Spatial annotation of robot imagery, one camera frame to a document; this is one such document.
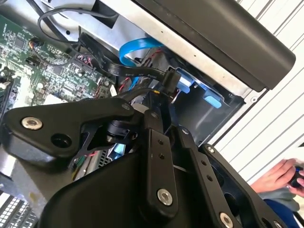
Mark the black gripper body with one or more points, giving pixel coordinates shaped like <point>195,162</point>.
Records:
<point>107,194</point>

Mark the bare person's hand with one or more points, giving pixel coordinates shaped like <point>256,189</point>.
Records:
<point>273,178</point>

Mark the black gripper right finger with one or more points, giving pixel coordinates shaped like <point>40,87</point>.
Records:
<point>204,171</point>

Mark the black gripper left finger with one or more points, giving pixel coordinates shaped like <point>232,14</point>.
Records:
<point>59,118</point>

